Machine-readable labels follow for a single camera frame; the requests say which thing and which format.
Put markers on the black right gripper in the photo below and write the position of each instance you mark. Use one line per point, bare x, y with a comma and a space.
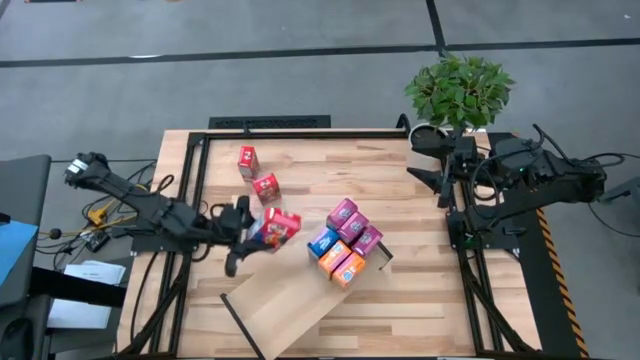
465, 155

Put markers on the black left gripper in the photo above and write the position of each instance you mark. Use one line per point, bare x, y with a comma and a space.
232, 230

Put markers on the red Froot Loops cereal box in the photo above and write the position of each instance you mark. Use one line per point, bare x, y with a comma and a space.
248, 162
280, 227
266, 189

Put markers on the blue Frosted Flakes cereal box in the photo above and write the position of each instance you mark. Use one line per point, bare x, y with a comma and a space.
323, 243

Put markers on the purple Raisin Bran cereal box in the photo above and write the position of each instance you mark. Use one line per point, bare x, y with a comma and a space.
354, 226
367, 240
342, 213

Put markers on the orange Mini Wheats cereal box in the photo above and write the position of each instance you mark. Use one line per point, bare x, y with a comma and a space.
348, 270
334, 257

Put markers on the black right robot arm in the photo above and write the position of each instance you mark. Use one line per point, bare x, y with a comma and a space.
550, 175

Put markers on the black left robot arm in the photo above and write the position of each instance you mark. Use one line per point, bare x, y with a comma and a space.
150, 210

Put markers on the white plant pot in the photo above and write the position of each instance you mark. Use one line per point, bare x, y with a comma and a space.
419, 161

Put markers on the black clamp hook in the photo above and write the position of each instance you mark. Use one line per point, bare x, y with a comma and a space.
404, 117

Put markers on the green leafy plant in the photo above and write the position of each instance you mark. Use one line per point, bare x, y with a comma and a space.
460, 92

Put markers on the black grille floor mat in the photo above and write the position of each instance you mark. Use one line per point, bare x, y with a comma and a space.
270, 122

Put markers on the black power box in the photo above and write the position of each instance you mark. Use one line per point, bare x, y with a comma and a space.
96, 242

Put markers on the white paper sheet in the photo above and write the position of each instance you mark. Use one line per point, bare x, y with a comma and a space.
80, 315
95, 272

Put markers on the black stand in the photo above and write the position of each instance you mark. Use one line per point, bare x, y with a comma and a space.
75, 290

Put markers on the black ball knob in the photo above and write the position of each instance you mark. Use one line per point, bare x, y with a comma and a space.
55, 233

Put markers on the grey object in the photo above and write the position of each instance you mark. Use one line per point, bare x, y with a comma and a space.
625, 190

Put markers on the grey desk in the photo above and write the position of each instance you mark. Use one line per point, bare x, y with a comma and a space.
25, 190

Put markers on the blue panel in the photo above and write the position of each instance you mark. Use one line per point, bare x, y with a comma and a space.
17, 250

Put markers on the wooden shelf with black frame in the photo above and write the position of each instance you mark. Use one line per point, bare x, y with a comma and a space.
280, 305

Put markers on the black aluminium table frame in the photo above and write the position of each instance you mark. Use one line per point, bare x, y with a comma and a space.
300, 135

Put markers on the black diagonal frame strut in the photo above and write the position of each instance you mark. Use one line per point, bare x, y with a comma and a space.
151, 310
502, 310

